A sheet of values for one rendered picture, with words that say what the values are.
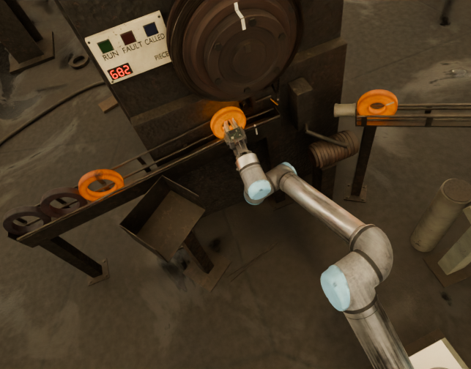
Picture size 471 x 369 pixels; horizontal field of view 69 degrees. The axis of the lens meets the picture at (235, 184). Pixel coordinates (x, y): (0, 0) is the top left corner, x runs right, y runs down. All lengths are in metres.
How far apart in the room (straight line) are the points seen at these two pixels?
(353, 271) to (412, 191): 1.23
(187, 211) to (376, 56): 2.06
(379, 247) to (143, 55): 1.00
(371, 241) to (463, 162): 1.40
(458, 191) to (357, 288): 0.74
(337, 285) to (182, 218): 0.71
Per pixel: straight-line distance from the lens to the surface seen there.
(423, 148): 2.41
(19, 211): 1.70
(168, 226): 1.46
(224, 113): 1.44
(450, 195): 1.61
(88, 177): 1.54
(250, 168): 1.32
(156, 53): 1.33
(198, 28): 1.14
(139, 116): 1.49
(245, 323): 1.87
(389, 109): 1.58
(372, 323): 1.12
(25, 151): 3.20
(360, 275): 1.05
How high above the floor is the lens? 1.82
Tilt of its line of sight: 56 degrees down
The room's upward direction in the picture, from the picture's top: 18 degrees counter-clockwise
